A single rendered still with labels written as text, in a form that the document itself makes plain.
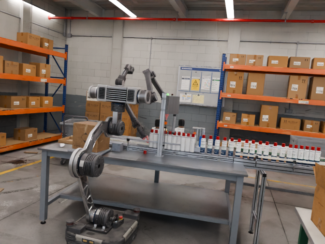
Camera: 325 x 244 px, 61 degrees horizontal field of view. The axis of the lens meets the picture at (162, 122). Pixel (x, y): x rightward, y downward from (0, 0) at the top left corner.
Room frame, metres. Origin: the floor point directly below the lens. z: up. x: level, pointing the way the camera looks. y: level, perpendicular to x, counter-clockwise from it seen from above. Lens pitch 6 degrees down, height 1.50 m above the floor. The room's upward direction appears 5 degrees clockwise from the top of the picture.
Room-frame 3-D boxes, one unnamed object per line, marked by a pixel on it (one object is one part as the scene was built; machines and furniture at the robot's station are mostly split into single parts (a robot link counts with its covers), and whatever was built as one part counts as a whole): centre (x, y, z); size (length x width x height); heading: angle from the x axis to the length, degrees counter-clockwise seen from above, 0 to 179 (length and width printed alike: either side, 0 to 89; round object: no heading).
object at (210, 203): (3.25, 0.11, 0.40); 2.04 x 1.25 x 0.81; 80
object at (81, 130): (2.86, 0.73, 0.99); 0.30 x 0.24 x 0.27; 70
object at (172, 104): (2.94, -0.07, 1.38); 0.17 x 0.10 x 0.19; 135
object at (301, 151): (2.79, -1.44, 0.98); 0.05 x 0.05 x 0.20
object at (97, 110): (6.86, 1.25, 0.70); 1.20 x 0.82 x 1.39; 81
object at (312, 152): (2.77, -1.55, 0.98); 0.05 x 0.05 x 0.20
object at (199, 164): (3.25, 0.11, 0.82); 2.10 x 1.31 x 0.02; 80
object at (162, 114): (2.89, 0.00, 1.16); 0.04 x 0.04 x 0.67; 80
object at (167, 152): (3.04, 0.02, 0.85); 1.65 x 0.11 x 0.05; 80
